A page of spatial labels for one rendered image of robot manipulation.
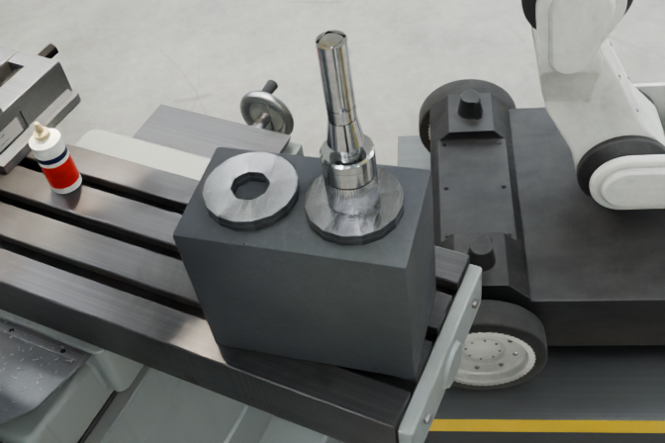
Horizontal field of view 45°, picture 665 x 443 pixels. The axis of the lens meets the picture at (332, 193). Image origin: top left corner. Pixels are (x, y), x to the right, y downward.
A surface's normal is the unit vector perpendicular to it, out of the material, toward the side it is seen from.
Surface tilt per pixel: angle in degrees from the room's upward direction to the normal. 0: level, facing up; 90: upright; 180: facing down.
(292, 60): 0
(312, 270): 90
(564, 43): 90
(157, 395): 90
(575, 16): 90
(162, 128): 0
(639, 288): 0
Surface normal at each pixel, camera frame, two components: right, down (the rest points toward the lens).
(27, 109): 0.88, 0.26
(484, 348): -0.07, 0.74
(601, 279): -0.11, -0.68
